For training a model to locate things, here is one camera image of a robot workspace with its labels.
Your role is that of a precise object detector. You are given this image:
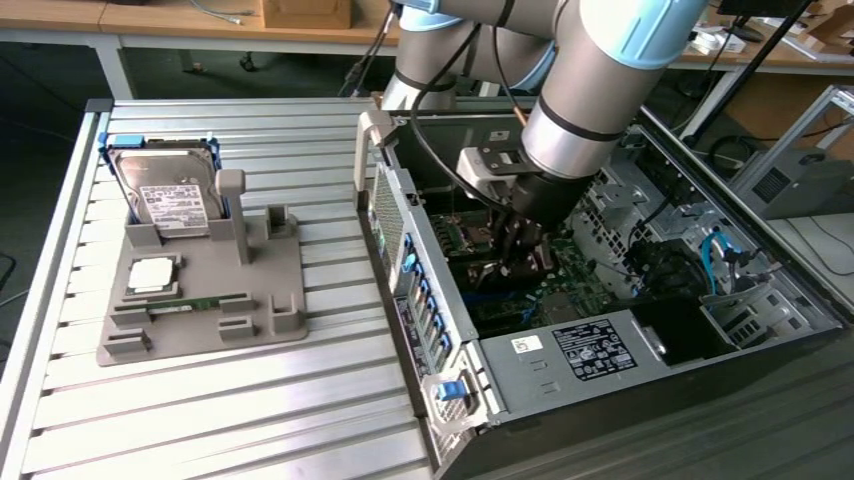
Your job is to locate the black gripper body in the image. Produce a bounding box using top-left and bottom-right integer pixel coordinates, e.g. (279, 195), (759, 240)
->
(509, 169), (600, 235)

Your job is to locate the green graphics card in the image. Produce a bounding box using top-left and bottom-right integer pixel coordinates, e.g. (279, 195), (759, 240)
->
(466, 239), (560, 296)

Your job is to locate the perforated metal drive cage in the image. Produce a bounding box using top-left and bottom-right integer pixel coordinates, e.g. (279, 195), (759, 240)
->
(580, 164), (676, 251)

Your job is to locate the CPU socket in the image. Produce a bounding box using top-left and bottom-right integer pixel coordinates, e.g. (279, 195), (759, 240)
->
(460, 212), (502, 250)

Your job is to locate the black open PC case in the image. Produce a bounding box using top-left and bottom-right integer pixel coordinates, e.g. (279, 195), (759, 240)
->
(353, 105), (849, 480)

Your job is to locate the green motherboard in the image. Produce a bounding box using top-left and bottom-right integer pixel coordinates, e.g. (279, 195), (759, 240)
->
(426, 209), (620, 340)

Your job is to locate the silver chipset heatsink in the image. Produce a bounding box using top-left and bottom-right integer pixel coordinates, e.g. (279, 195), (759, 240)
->
(544, 292), (584, 325)

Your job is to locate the black plastic shroud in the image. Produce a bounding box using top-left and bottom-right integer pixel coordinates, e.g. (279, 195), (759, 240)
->
(630, 297), (736, 369)

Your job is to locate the grey power supply housing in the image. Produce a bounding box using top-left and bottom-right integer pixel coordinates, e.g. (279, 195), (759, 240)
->
(470, 308), (673, 427)

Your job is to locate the black stand pole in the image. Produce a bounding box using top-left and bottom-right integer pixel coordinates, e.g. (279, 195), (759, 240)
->
(678, 0), (820, 146)

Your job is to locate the grey computer tower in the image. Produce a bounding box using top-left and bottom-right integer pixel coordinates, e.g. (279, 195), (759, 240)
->
(731, 147), (854, 221)

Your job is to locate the metal disk bay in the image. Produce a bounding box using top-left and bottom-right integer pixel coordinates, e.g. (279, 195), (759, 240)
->
(700, 279), (813, 351)

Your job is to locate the white small box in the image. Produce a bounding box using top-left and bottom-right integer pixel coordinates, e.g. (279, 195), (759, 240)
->
(690, 29), (748, 55)

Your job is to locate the black monitor stand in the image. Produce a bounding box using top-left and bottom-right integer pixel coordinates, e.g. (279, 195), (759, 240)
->
(717, 0), (768, 42)

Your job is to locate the brown cardboard box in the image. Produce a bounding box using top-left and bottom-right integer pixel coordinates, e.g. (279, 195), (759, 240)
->
(259, 0), (354, 30)

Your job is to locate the grey parts rack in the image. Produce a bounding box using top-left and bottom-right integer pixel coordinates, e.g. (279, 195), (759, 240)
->
(97, 168), (313, 369)

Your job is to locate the flat brown cardboard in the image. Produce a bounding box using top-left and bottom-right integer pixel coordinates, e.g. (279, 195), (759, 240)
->
(805, 0), (854, 49)

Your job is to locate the hard disk in blue carrier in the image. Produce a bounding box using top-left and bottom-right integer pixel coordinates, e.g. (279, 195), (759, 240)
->
(99, 132), (226, 240)

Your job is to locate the green RAM stick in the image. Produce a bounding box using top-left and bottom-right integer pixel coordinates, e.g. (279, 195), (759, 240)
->
(147, 296), (226, 314)

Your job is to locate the silver CPU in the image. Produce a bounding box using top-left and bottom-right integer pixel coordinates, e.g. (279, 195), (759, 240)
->
(127, 258), (181, 295)

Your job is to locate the wooden desk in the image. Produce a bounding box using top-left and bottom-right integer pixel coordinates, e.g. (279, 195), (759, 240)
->
(0, 0), (854, 101)

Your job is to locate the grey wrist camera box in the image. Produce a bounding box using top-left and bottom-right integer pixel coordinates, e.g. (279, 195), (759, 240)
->
(456, 147), (533, 201)

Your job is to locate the black cable cluster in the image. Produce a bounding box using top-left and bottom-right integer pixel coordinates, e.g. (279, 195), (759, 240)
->
(624, 234), (709, 304)

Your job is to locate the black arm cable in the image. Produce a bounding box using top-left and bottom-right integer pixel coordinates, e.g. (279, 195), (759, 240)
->
(408, 19), (509, 214)

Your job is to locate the light blue wire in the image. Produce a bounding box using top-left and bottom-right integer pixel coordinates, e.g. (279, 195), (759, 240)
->
(700, 227), (744, 300)

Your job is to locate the aluminium profile frame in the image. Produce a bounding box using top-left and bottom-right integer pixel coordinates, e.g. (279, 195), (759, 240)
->
(767, 84), (854, 151)

